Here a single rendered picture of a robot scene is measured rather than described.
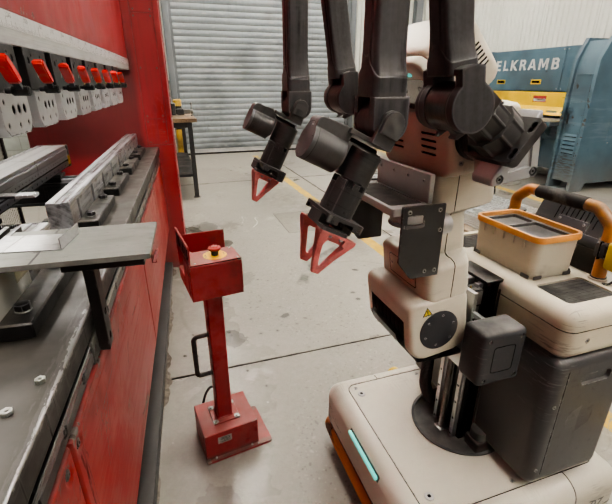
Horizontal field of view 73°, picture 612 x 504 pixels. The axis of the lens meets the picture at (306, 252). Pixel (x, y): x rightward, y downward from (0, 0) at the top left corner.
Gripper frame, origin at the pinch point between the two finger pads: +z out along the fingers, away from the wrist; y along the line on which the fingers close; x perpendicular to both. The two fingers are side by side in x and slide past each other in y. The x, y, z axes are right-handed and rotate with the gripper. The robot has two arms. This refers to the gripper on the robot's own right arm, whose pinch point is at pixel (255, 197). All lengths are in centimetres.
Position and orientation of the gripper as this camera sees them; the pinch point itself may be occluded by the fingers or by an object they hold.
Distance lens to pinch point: 107.4
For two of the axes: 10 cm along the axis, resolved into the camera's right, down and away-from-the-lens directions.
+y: 3.2, 3.6, -8.8
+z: -4.3, 8.8, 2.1
